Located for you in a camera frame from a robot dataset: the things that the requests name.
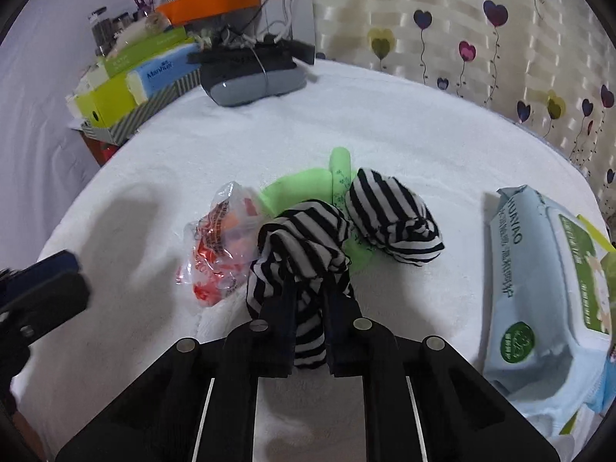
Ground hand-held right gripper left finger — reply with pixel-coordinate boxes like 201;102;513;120
55;276;299;462

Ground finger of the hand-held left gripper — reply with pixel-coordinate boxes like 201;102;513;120
0;273;92;343
0;250;82;306

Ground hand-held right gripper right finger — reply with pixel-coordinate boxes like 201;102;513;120
321;285;561;462

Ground black white striped sock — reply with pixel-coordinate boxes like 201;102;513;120
246;199;354;371
345;167;444;266

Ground yellow-green shallow box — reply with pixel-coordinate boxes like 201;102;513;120
558;213;616;439

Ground red printed plastic bag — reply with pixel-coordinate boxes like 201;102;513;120
176;181;270;306

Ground green rolled cloth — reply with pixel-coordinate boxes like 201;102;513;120
255;147;381;270

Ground white fleece table cover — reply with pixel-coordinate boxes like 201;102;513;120
10;55;612;462

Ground lime green box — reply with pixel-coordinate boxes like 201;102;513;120
72;76;138;128

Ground pale blue wet wipes pack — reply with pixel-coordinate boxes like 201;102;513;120
482;187;616;429

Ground blue tissue box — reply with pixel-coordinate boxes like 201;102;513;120
126;42;203;105

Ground black grey headset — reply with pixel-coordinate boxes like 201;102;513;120
187;38;316;107

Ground flat green box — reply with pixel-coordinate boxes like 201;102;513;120
96;26;196;78

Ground glass jar with dark lid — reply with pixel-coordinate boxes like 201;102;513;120
88;7;116;56

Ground orange box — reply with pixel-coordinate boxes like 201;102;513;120
155;0;263;27

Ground white cable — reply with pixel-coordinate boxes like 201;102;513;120
269;0;300;40

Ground black cable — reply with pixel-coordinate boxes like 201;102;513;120
241;0;290;46

